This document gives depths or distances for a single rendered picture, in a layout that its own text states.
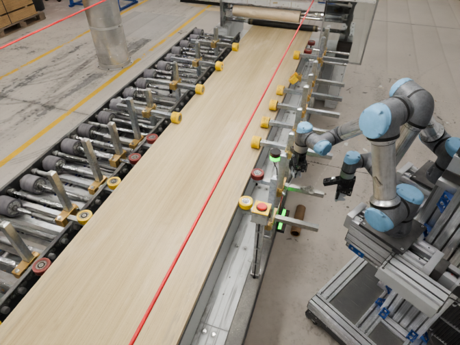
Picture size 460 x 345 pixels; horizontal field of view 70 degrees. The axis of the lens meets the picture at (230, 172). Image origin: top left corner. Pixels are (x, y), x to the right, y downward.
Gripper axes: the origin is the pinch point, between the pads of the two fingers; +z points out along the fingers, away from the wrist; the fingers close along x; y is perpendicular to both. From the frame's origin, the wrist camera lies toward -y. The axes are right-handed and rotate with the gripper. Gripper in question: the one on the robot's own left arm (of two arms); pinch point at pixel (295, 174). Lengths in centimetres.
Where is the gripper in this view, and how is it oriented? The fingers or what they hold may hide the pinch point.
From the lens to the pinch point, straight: 189.7
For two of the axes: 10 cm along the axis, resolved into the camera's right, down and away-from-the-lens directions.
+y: 0.2, 6.7, -7.4
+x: 10.0, -0.2, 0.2
